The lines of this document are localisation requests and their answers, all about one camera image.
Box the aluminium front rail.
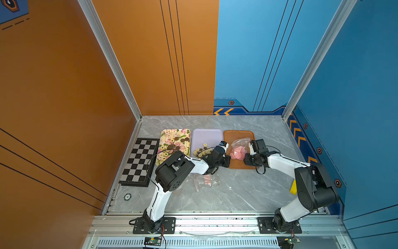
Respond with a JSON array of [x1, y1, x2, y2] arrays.
[[88, 212, 348, 238]]

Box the right green circuit board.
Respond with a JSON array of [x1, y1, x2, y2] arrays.
[[277, 237, 301, 249]]

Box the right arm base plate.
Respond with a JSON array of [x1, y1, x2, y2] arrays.
[[257, 217, 302, 234]]

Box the round floor grommet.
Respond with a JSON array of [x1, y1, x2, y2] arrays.
[[124, 194, 132, 201]]

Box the ziploc bag pink cookies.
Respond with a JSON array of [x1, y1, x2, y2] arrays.
[[230, 138, 251, 161]]

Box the poured ring cookies pile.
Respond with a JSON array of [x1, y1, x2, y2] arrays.
[[158, 133, 191, 159]]

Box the brown plastic tray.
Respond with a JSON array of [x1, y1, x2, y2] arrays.
[[223, 130, 255, 170]]

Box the left green circuit board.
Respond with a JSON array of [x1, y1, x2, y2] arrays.
[[143, 237, 163, 248]]

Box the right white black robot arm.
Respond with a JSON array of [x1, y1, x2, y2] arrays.
[[244, 139, 340, 233]]

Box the black white checkerboard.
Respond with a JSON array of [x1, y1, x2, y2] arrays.
[[119, 138, 160, 187]]

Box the lavender plastic tray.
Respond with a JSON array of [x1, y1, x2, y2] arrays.
[[190, 129, 223, 158]]

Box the green circuit board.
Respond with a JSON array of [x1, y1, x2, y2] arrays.
[[277, 237, 301, 249], [143, 237, 163, 248]]

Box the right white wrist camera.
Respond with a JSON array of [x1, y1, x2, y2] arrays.
[[249, 140, 257, 155]]

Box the poured mixed cookies pile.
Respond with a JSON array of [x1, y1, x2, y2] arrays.
[[192, 143, 214, 158]]

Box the floral pattern tray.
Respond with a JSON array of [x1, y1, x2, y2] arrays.
[[156, 128, 192, 167]]

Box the small yellow block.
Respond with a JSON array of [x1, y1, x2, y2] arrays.
[[290, 180, 297, 195]]

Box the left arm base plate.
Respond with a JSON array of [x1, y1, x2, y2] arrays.
[[133, 217, 176, 234]]

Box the ziploc bag mixed cookies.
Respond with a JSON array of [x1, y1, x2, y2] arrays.
[[193, 173, 221, 192]]

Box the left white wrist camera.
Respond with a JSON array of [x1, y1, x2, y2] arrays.
[[219, 141, 229, 153]]

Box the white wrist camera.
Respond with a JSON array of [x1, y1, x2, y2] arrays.
[[249, 140, 257, 155], [219, 141, 229, 153]]

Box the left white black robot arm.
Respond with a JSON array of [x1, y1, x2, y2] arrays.
[[143, 141, 231, 232]]

